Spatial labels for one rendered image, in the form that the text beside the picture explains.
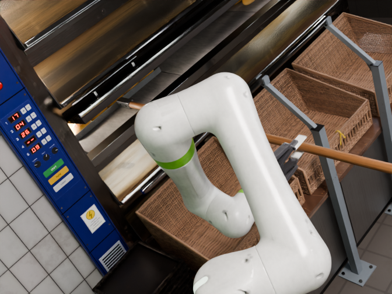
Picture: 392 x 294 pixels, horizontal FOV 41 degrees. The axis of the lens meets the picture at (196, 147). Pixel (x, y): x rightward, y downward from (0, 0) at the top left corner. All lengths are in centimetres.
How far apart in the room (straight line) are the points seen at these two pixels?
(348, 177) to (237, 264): 155
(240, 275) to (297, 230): 15
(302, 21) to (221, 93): 184
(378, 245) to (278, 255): 190
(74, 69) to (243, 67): 95
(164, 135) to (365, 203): 177
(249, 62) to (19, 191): 131
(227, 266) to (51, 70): 118
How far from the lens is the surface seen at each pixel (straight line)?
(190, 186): 144
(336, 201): 245
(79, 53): 208
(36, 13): 198
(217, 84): 119
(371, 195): 283
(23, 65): 197
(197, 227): 251
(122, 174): 228
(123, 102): 238
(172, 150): 123
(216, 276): 110
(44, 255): 220
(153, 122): 119
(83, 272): 234
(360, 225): 282
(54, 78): 203
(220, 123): 118
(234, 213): 151
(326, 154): 166
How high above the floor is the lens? 226
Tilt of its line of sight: 34 degrees down
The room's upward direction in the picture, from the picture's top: 25 degrees counter-clockwise
